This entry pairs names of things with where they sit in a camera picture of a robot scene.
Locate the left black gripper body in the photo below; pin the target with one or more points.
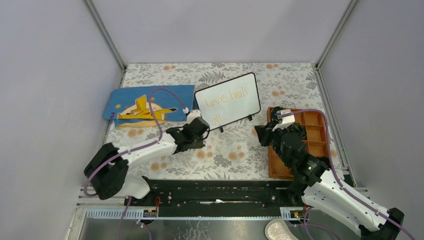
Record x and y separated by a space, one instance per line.
197 143

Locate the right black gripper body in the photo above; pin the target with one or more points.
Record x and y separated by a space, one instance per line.
275 136

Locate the small black-framed whiteboard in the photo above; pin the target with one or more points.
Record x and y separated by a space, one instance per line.
229 101

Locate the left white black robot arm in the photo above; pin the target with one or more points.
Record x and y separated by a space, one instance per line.
108 171

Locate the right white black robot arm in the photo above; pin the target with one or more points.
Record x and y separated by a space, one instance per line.
318 187

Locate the rolled dark tie top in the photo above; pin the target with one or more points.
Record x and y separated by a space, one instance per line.
274 114

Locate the rolled dark tie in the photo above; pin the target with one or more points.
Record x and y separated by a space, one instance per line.
300 130
274 114

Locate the rolled dark tie right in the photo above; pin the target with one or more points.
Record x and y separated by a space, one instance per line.
300 130

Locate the orange wooden compartment tray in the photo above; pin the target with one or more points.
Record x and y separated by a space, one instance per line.
316 142

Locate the blue cartoon print cloth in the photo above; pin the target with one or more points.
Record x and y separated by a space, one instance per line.
138 106

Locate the grey speckled oval object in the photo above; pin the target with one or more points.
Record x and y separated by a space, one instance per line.
277 229

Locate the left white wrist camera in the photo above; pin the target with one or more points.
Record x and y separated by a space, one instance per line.
191 115

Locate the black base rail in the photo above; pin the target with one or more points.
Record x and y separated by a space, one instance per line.
219 198

